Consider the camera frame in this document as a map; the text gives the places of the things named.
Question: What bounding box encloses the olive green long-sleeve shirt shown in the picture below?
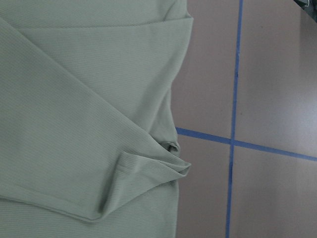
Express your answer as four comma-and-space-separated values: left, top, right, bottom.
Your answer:
0, 0, 193, 238

